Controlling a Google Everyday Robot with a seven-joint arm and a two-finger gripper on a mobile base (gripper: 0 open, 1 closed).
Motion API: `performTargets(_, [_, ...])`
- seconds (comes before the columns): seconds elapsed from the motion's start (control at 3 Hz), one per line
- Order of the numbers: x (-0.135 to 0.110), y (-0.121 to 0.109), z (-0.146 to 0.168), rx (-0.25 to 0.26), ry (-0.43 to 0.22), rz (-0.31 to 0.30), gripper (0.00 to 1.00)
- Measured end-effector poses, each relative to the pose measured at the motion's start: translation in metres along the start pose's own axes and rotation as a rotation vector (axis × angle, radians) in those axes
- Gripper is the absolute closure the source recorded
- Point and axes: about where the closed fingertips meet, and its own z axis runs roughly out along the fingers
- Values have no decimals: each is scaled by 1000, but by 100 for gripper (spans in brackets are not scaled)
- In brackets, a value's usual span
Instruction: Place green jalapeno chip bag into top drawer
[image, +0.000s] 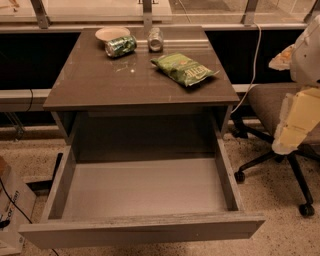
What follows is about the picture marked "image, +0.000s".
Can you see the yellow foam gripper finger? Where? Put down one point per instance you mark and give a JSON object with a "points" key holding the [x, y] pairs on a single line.
{"points": [[299, 115], [282, 61]]}

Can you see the grey drawer cabinet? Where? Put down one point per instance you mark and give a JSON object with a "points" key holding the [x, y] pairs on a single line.
{"points": [[128, 109]]}

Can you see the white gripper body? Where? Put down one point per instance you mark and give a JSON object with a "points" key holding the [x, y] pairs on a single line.
{"points": [[307, 59]]}

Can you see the grey office chair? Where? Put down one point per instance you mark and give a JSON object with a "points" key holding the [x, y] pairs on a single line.
{"points": [[266, 101]]}

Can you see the white bowl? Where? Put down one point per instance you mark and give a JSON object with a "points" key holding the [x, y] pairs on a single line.
{"points": [[109, 33]]}

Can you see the cardboard box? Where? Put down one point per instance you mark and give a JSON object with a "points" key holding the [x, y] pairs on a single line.
{"points": [[16, 204]]}

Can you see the green soda can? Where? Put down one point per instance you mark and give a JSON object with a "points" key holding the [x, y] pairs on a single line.
{"points": [[120, 46]]}

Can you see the silver soda can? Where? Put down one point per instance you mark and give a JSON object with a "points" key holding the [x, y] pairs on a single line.
{"points": [[155, 40]]}

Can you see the green jalapeno chip bag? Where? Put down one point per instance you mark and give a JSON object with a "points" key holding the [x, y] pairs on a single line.
{"points": [[182, 69]]}

